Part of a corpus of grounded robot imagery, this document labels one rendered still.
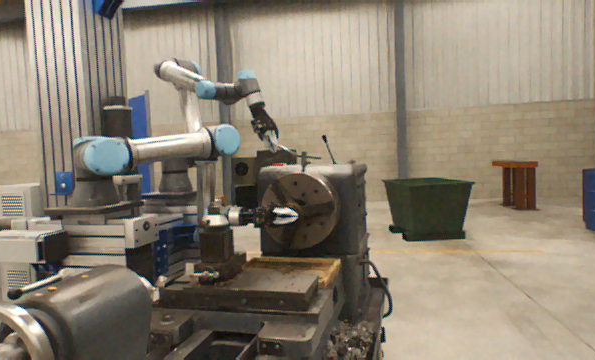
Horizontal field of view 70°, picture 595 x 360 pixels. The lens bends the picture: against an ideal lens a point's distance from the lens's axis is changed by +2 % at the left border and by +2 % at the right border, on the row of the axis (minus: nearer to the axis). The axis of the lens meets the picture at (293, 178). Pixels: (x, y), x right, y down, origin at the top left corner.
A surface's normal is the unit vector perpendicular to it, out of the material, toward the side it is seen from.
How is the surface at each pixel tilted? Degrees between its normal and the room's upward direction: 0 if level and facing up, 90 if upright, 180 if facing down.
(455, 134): 90
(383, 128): 90
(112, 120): 90
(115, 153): 91
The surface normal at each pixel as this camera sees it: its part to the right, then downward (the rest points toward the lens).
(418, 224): 0.07, 0.26
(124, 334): 0.96, 0.11
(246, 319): -0.27, 0.04
